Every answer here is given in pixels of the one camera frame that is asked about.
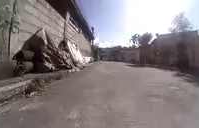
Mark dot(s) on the pale tall tree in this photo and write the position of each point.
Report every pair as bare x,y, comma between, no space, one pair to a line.
180,24

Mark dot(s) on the grey dirt road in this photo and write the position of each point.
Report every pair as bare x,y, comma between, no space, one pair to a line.
120,96

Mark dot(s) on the grey concrete block building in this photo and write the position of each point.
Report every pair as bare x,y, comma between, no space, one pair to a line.
47,23

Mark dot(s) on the pile of debris and boards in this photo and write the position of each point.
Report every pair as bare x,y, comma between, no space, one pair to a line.
47,55

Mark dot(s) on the raised concrete kerb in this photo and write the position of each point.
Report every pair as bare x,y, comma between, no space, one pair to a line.
10,87

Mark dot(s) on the low distant building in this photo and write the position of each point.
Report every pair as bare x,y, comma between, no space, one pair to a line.
107,53

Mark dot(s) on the long concrete wall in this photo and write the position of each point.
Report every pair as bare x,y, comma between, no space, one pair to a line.
173,50

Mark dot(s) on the dark trees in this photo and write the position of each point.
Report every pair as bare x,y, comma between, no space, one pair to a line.
141,38

